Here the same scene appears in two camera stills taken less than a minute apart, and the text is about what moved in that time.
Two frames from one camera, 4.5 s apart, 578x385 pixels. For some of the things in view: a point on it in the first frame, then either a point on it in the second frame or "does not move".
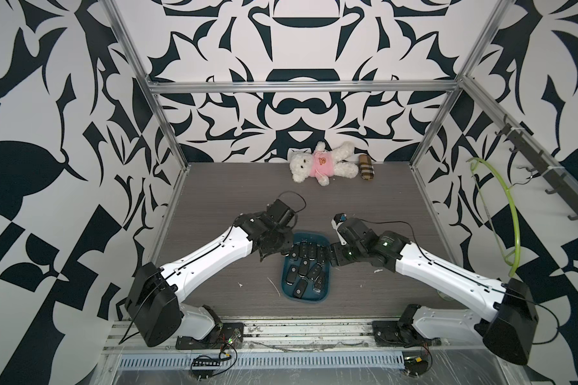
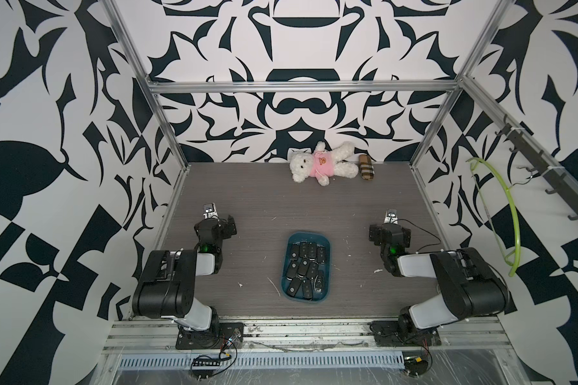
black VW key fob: x=295 y=252 does not move
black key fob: x=303 y=248 does not move
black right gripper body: x=343 y=253 to x=378 y=233
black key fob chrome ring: x=320 y=253 does not move
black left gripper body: x=282 y=241 to x=225 y=233
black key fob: x=312 y=251 does not move
